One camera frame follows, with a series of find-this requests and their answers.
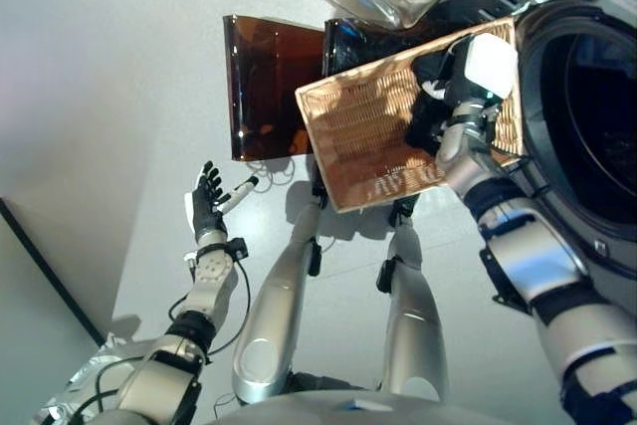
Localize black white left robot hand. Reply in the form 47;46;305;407
183;160;261;246

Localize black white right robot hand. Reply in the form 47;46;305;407
419;32;519;108

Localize grey stacked washing machine tower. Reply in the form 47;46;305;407
477;0;637;293

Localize silver left robot leg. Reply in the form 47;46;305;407
231;180;333;406

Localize rectangular wicker laundry basket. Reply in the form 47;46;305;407
294;16;527;215

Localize silver robot torso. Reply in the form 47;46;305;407
208;389;499;425

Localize white floor cable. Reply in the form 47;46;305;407
251;160;296;193

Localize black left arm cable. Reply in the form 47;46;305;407
74;255;253;425

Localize thin dark floor cable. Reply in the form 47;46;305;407
212;391;236;420

